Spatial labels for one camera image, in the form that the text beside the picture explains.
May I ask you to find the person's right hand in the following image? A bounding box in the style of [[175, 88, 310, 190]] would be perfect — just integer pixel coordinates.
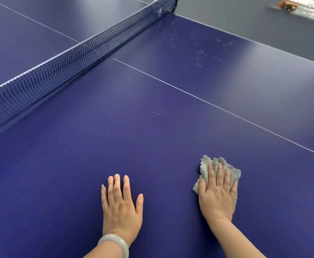
[[198, 162, 238, 223]]

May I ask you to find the person's left hand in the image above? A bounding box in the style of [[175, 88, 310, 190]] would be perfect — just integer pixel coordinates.
[[101, 174, 144, 248]]

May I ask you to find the grey cleaning cloth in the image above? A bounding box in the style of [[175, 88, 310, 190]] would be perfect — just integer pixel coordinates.
[[192, 155, 242, 214]]

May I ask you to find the person's left forearm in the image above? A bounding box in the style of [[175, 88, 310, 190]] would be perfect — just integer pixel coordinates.
[[83, 240, 124, 258]]

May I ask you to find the person's right forearm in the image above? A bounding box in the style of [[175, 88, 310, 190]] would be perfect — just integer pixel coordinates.
[[208, 219, 266, 258]]

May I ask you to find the blue table tennis table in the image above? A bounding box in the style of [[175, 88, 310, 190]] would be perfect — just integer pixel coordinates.
[[0, 0, 314, 258]]

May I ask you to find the dark table tennis net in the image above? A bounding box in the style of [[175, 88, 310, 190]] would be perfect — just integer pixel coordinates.
[[0, 0, 179, 137]]

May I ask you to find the white jade bracelet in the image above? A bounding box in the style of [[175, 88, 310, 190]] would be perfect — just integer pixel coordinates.
[[97, 233, 129, 258]]

